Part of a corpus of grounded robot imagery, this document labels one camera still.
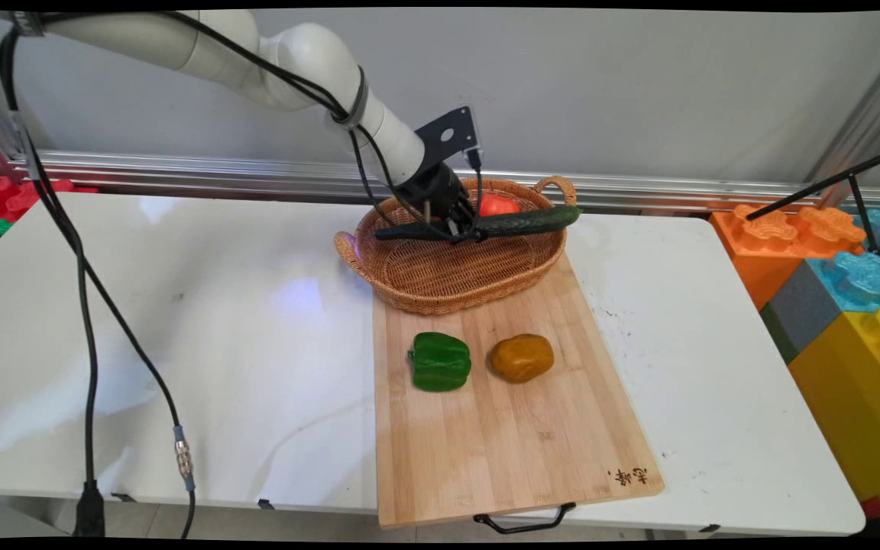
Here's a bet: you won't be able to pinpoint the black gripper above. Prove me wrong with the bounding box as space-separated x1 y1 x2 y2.
400 162 480 245

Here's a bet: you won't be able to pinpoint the dark green cucumber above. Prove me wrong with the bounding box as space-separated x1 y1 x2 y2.
374 203 583 244

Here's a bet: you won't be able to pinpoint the woven wicker basket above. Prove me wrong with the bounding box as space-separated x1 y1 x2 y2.
334 176 578 316

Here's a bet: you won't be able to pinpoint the orange-red tomato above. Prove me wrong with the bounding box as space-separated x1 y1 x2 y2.
478 192 522 218

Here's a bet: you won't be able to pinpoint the green bell pepper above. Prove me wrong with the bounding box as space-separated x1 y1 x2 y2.
407 332 473 393

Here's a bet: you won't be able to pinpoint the brown potato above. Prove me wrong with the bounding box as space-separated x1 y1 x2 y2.
490 334 555 383

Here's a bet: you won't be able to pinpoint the bamboo cutting board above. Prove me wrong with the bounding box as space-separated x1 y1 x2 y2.
372 252 666 535

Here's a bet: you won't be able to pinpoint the orange giant building block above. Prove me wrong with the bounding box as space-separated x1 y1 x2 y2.
710 204 867 311

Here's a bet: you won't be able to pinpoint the grey giant building block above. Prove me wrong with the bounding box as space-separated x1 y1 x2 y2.
759 261 843 364

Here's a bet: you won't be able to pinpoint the black tripod legs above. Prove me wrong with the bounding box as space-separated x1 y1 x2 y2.
746 145 880 267

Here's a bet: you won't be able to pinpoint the blue giant building block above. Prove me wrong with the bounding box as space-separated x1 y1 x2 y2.
805 209 880 314

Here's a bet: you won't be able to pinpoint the yellow giant building block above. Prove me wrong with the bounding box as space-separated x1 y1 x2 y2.
788 307 880 528

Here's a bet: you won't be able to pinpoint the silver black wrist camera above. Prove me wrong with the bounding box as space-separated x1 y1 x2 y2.
414 105 480 170

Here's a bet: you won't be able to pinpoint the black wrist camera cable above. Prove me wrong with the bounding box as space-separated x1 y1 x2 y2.
39 10 485 244

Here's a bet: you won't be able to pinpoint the aluminium rail along wall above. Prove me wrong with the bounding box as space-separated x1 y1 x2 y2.
0 150 880 215

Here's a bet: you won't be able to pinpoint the black cable with metal connector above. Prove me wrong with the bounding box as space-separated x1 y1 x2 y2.
16 115 198 540

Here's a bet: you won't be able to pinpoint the thick black cable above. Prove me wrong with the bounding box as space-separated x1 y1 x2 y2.
0 24 107 539

